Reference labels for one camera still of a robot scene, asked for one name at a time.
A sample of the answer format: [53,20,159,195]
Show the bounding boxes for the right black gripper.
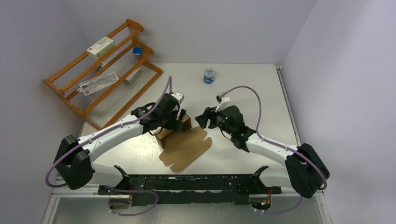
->
[195,103,234,136]

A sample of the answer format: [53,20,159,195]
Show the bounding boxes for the brown cardboard box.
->
[154,114,212,173]

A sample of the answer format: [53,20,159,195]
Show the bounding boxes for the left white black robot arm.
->
[54,92,186,194]

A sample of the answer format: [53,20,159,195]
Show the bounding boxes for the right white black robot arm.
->
[195,105,330,198]

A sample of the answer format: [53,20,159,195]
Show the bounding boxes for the small grey white box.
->
[124,68,141,84]

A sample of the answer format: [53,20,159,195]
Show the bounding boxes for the green white carton box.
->
[86,36,116,60]

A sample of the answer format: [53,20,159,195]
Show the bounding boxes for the blue white round jar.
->
[203,68,215,84]

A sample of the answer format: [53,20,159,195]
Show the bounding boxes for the small blue cube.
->
[132,46,142,56]

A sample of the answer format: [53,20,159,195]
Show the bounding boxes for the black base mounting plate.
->
[98,174,282,206]

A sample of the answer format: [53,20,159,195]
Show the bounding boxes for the orange wooden rack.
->
[44,19,163,130]

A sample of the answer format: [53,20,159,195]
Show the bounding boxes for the clear plastic packet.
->
[77,71,119,96]

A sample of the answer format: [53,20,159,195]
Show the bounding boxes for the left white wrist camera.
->
[171,92,184,104]

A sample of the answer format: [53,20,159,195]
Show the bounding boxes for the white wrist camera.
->
[215,93,231,112]
[171,92,184,104]

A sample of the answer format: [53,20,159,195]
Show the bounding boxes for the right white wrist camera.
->
[215,93,231,112]

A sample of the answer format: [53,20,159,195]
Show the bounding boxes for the aluminium frame rails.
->
[51,78,330,214]

